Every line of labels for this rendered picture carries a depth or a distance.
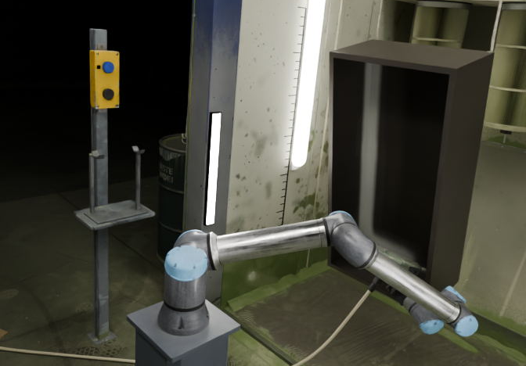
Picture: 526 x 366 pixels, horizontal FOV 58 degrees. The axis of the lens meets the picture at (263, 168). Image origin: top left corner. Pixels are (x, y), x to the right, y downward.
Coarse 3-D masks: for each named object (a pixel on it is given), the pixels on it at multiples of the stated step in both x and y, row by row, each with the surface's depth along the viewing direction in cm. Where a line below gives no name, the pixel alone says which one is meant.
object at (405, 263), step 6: (384, 252) 217; (390, 252) 218; (396, 258) 220; (402, 258) 226; (402, 264) 223; (408, 264) 224; (414, 264) 228; (408, 270) 227; (420, 270) 230; (372, 282) 227; (378, 282) 224; (372, 288) 226
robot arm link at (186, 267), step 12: (168, 252) 171; (180, 252) 171; (192, 252) 172; (204, 252) 173; (168, 264) 165; (180, 264) 164; (192, 264) 165; (204, 264) 168; (168, 276) 166; (180, 276) 164; (192, 276) 164; (204, 276) 169; (168, 288) 167; (180, 288) 165; (192, 288) 166; (204, 288) 171; (168, 300) 168; (180, 300) 166; (192, 300) 167
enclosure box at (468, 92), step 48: (384, 48) 215; (432, 48) 210; (336, 96) 229; (384, 96) 244; (432, 96) 225; (480, 96) 200; (336, 144) 240; (384, 144) 254; (432, 144) 233; (336, 192) 253; (384, 192) 265; (432, 192) 243; (384, 240) 277; (432, 240) 210; (384, 288) 247
